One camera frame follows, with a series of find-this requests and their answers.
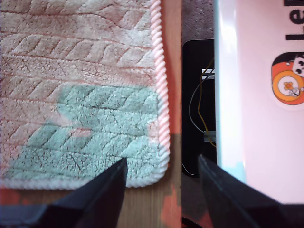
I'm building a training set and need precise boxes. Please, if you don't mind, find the thin yellow wire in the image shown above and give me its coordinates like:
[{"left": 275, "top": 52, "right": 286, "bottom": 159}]
[{"left": 198, "top": 59, "right": 217, "bottom": 148}]

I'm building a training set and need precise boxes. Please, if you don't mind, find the black box with wires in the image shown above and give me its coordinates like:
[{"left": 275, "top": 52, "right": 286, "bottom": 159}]
[{"left": 181, "top": 39, "right": 217, "bottom": 178}]

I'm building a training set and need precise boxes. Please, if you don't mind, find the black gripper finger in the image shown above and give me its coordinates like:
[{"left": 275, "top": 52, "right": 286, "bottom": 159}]
[
  {"left": 53, "top": 158, "right": 128, "bottom": 228},
  {"left": 199, "top": 154, "right": 285, "bottom": 228}
]

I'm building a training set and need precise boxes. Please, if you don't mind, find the white board with sticker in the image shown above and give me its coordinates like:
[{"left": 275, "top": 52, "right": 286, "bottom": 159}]
[{"left": 212, "top": 0, "right": 304, "bottom": 205}]

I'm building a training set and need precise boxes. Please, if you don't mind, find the pink green fluffy tea towel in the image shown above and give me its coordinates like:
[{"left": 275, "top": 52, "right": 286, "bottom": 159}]
[{"left": 0, "top": 0, "right": 171, "bottom": 190}]

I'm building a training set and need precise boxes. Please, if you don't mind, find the thin grey wire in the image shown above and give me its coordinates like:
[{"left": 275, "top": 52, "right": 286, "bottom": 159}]
[{"left": 189, "top": 70, "right": 216, "bottom": 133}]

